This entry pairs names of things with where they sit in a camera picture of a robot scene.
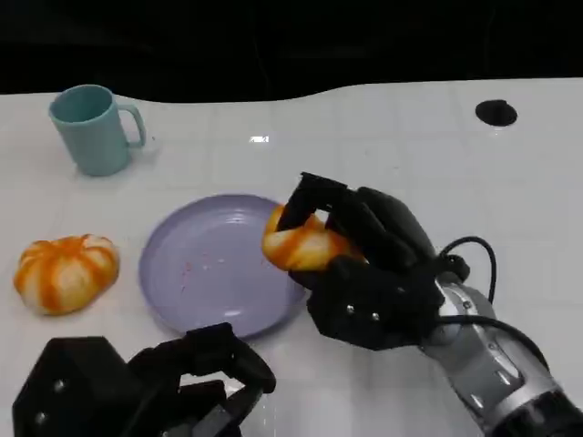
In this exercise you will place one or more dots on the lilac plate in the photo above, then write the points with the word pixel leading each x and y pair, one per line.
pixel 218 268

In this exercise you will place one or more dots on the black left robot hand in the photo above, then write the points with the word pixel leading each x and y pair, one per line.
pixel 114 391

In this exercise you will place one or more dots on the pale green mug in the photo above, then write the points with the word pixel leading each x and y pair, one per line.
pixel 93 129

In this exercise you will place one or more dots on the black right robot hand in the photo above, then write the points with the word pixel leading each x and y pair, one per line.
pixel 378 282

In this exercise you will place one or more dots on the black round table grommet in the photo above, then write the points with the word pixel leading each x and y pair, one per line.
pixel 496 112

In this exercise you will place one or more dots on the orange white toy bread roll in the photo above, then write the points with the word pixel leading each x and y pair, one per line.
pixel 66 273
pixel 305 248

